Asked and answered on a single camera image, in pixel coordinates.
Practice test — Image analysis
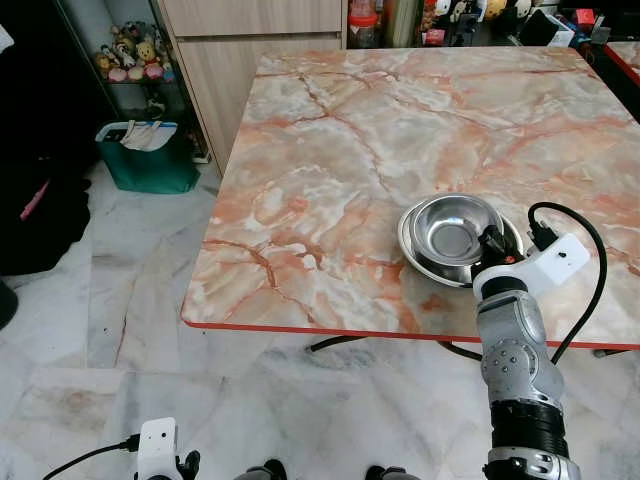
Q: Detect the black fabric heap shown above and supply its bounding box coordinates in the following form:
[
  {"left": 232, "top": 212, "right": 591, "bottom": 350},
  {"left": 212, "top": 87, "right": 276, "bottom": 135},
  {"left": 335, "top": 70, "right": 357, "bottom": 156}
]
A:
[{"left": 0, "top": 0, "right": 93, "bottom": 278}]

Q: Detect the white cloth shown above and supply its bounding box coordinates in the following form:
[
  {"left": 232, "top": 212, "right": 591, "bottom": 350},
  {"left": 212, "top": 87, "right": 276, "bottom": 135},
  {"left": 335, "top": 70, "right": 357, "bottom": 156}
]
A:
[{"left": 119, "top": 120, "right": 180, "bottom": 153}]

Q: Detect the green plastic bin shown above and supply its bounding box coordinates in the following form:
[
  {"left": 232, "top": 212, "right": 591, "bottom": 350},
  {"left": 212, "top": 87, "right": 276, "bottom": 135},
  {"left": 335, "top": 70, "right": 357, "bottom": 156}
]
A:
[{"left": 95, "top": 119, "right": 202, "bottom": 195}]

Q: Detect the steel thermos flask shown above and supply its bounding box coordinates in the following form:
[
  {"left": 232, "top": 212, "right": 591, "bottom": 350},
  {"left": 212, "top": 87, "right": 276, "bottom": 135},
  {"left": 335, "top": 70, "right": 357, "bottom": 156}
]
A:
[{"left": 384, "top": 0, "right": 422, "bottom": 47}]

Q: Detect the black left robot leg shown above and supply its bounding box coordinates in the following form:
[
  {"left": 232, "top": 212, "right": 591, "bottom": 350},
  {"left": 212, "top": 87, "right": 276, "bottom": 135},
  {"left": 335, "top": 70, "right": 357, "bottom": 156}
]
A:
[{"left": 235, "top": 458, "right": 289, "bottom": 480}]

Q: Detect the red lid jar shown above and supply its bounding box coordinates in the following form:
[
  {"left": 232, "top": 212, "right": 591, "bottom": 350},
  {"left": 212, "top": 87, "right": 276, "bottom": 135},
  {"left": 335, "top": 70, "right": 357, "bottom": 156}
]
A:
[{"left": 349, "top": 0, "right": 381, "bottom": 50}]

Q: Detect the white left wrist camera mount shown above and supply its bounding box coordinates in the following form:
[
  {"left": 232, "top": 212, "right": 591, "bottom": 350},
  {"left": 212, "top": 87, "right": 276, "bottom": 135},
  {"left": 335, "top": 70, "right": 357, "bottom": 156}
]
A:
[{"left": 136, "top": 417, "right": 180, "bottom": 480}]

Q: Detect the glass display shelf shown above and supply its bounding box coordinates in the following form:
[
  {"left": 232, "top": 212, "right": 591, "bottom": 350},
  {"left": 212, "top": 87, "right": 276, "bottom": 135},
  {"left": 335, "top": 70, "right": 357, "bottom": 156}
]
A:
[{"left": 54, "top": 0, "right": 213, "bottom": 166}]

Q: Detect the black robot leg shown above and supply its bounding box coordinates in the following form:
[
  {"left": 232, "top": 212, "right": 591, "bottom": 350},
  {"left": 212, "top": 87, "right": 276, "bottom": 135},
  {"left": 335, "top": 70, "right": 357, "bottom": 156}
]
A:
[
  {"left": 235, "top": 458, "right": 289, "bottom": 480},
  {"left": 364, "top": 464, "right": 422, "bottom": 480}
]

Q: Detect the light wooden cabinet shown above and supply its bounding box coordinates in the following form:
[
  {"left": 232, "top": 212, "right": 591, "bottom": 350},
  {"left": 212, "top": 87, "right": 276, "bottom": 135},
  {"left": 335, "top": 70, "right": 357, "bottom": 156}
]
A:
[{"left": 158, "top": 0, "right": 347, "bottom": 167}]

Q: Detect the black right robot leg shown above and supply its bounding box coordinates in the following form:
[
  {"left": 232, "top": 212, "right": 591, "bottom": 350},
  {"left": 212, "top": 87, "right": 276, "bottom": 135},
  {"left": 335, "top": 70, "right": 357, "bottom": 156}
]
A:
[{"left": 364, "top": 464, "right": 422, "bottom": 480}]

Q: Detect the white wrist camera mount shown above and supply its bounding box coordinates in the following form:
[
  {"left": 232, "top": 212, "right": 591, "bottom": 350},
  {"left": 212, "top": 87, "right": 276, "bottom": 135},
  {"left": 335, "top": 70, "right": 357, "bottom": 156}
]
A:
[
  {"left": 471, "top": 232, "right": 592, "bottom": 300},
  {"left": 136, "top": 417, "right": 180, "bottom": 480}
]

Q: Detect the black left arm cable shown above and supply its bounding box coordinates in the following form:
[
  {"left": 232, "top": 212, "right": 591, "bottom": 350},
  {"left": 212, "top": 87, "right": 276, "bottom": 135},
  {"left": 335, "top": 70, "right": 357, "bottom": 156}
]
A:
[{"left": 41, "top": 434, "right": 142, "bottom": 480}]

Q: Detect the marble folding table red edge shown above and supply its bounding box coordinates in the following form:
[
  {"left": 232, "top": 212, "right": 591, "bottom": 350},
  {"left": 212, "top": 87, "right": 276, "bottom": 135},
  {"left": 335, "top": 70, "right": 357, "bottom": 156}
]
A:
[
  {"left": 599, "top": 40, "right": 640, "bottom": 88},
  {"left": 181, "top": 45, "right": 640, "bottom": 362}
]

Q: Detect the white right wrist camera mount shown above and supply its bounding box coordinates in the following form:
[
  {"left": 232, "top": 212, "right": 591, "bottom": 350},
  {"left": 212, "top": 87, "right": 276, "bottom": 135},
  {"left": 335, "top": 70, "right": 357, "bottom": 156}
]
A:
[{"left": 471, "top": 232, "right": 592, "bottom": 300}]

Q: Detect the yellow bear figurine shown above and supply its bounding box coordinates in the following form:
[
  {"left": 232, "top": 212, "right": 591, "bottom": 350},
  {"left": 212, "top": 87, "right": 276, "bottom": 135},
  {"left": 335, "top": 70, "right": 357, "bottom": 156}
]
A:
[{"left": 135, "top": 39, "right": 161, "bottom": 67}]

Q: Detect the steel bowl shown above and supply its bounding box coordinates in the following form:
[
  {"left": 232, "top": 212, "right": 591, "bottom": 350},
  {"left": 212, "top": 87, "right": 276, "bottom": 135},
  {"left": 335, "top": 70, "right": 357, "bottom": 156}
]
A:
[{"left": 412, "top": 193, "right": 507, "bottom": 264}]

